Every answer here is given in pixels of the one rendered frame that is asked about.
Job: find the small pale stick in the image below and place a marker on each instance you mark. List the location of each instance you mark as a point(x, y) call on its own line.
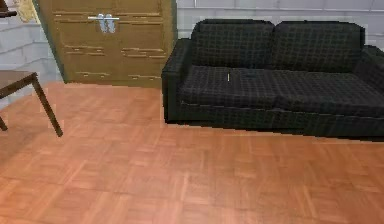
point(228, 77)

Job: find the black checked sofa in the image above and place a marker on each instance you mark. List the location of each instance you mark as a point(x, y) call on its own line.
point(273, 90)

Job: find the olive wooden room door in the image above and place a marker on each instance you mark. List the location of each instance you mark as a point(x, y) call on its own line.
point(113, 56)

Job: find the dark brown wooden table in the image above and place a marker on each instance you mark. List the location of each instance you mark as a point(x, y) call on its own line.
point(20, 81)

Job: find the dark brown shelf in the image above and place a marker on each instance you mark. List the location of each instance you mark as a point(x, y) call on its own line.
point(6, 12)

